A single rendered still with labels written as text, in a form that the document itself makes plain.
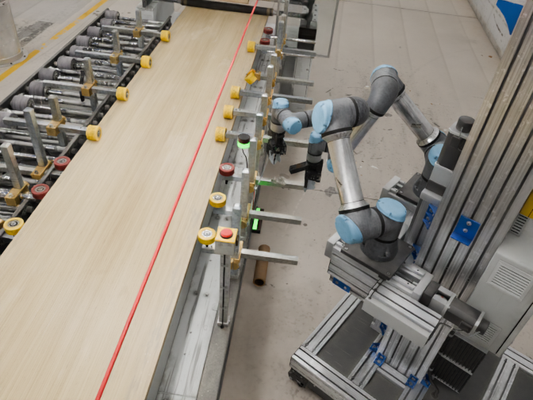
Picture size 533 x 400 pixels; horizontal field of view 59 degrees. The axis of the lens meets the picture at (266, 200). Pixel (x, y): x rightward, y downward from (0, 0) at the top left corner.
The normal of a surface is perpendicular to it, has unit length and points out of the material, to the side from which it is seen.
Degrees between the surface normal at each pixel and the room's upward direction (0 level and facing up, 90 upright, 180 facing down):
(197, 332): 0
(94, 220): 0
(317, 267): 0
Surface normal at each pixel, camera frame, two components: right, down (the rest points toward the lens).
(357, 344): 0.08, -0.76
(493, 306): -0.62, 0.47
